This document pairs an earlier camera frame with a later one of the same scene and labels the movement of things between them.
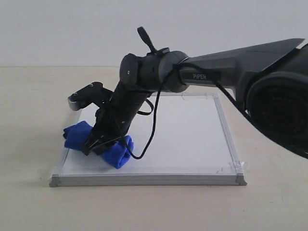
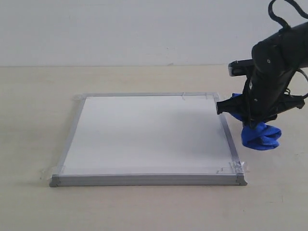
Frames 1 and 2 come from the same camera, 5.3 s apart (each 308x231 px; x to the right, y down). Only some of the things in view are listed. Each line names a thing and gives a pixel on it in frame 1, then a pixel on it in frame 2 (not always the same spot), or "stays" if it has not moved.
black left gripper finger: [99, 142] → [232, 104]
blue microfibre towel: [116, 154] → [260, 136]
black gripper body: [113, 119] → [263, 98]
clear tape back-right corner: [216, 96] stays
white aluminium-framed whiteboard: [192, 146] stays
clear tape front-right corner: [234, 167] stays
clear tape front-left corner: [46, 173] stays
